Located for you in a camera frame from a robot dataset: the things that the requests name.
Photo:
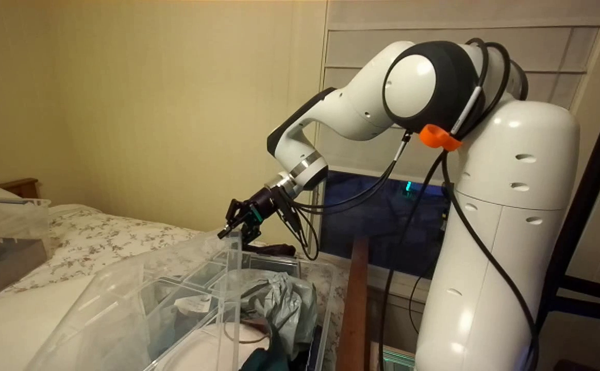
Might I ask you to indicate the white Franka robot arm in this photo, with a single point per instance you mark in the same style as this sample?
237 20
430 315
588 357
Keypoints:
506 208

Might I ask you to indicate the large white pillow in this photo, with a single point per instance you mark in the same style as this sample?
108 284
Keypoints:
10 330

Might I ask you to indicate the black metal frame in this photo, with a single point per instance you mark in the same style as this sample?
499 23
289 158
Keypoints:
588 208

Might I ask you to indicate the bed with floral sheet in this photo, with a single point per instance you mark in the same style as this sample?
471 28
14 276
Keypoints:
106 239

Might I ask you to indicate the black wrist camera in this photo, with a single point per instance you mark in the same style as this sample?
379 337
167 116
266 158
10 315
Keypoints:
271 249

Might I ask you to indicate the dark teal cloth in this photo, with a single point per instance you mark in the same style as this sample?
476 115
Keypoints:
269 361

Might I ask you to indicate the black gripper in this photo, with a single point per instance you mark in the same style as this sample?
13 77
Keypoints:
274 194

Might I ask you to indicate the small clear plastic bin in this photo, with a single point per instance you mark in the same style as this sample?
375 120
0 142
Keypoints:
10 220

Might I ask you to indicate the clear plastic box lid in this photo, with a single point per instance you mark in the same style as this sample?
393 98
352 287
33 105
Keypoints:
119 310

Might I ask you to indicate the brown wooden post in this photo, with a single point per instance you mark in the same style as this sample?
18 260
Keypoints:
356 310

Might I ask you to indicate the teal box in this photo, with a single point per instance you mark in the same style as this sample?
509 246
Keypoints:
398 359

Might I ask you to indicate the clear plastic storage box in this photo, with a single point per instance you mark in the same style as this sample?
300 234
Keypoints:
271 264

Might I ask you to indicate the grey cloth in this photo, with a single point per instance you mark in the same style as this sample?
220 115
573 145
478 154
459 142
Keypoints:
284 310

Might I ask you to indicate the wooden headboard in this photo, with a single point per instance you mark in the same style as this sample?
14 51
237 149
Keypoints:
24 187

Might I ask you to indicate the white window blind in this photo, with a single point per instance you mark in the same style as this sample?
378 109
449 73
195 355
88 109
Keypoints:
367 28

